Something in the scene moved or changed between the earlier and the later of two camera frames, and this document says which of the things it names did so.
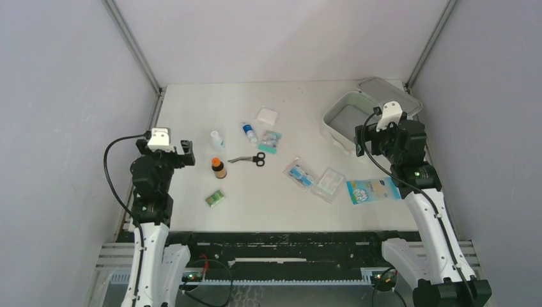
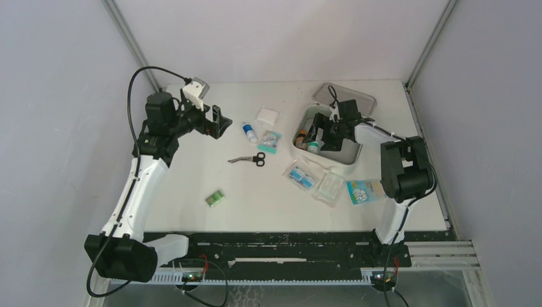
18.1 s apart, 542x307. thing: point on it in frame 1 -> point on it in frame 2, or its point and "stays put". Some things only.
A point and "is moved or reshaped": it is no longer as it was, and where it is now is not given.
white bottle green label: x=218 y=142 -> x=313 y=147
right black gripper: x=372 y=135 -> x=325 y=121
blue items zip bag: x=297 y=171 stays put
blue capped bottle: x=250 y=132 stays put
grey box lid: x=381 y=93 -> x=326 y=93
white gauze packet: x=267 y=116 stays put
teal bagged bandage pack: x=269 y=143 stays put
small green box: x=215 y=198 stays put
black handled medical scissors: x=259 y=159 stays put
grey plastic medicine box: x=339 y=123 is moved or reshaped
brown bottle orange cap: x=217 y=166 -> x=299 y=139
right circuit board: x=389 y=279 stays put
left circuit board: x=192 y=276 stays put
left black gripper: x=181 y=160 -> x=214 y=130
